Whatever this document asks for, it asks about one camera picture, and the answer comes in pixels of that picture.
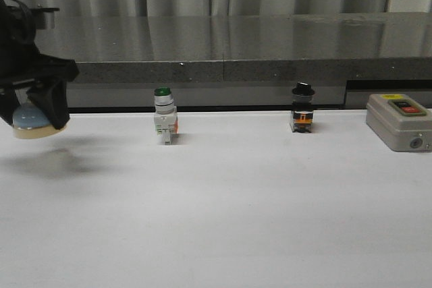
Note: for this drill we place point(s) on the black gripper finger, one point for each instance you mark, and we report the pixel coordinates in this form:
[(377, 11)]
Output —
[(8, 104), (51, 98)]

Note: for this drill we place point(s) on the blue and cream desk bell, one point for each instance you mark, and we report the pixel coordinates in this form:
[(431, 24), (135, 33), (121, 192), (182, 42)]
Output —
[(29, 123)]

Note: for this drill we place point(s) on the grey stone ledge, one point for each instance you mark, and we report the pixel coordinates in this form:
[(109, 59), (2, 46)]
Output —
[(243, 62)]

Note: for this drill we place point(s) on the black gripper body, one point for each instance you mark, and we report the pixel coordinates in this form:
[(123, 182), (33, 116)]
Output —
[(21, 61)]

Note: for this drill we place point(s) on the black selector switch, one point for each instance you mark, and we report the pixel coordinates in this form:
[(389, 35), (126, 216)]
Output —
[(301, 120)]

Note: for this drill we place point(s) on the green pushbutton switch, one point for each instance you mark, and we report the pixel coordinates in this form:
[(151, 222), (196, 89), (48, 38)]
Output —
[(166, 115)]

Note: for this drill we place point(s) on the grey control switch box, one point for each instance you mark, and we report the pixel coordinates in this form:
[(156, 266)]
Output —
[(400, 122)]

